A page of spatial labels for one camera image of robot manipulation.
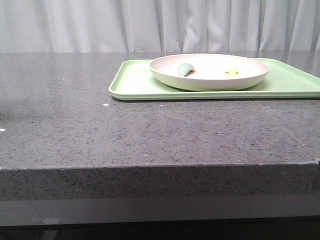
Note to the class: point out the yellow plastic fork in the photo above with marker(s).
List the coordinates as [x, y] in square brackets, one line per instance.
[232, 71]

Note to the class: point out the beige round plate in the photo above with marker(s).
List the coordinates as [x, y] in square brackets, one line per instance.
[209, 73]

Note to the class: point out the white pleated curtain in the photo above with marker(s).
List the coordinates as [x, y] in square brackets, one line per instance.
[109, 26]

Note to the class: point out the sage green plastic spoon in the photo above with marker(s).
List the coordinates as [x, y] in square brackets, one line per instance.
[184, 69]

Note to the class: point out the light green plastic tray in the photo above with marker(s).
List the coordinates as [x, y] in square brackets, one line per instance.
[135, 82]

